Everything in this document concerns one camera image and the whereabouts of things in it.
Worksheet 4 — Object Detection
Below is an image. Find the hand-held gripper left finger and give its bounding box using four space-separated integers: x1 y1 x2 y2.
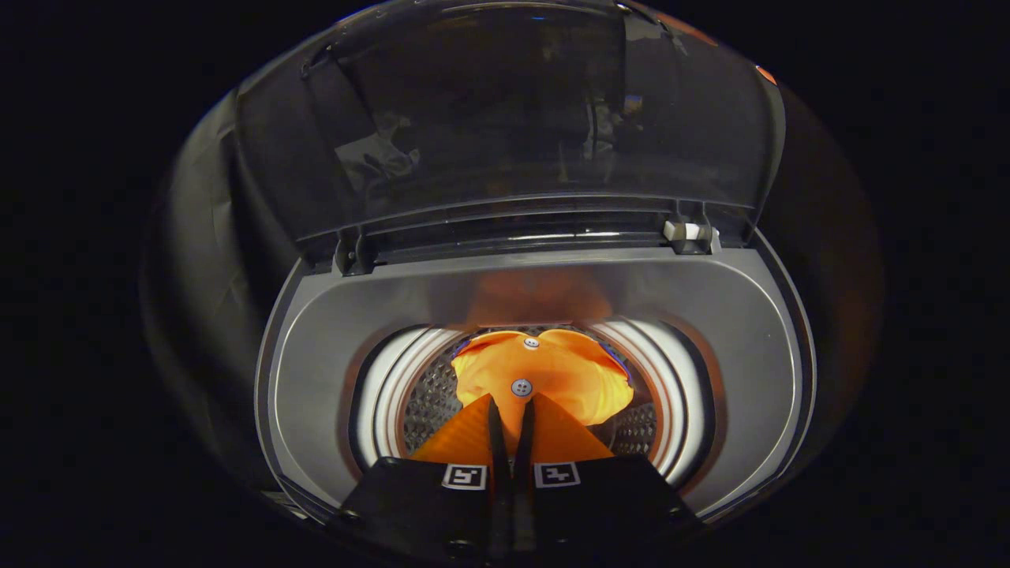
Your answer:
327 392 512 565

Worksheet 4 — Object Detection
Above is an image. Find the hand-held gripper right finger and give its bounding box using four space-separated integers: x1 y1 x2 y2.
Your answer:
511 394 705 562

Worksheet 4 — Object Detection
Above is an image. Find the yellow polo shirt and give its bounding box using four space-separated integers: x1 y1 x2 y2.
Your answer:
451 327 634 454

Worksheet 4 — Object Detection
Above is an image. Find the dark transparent washing machine lid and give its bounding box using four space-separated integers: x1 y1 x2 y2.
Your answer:
235 0 786 277

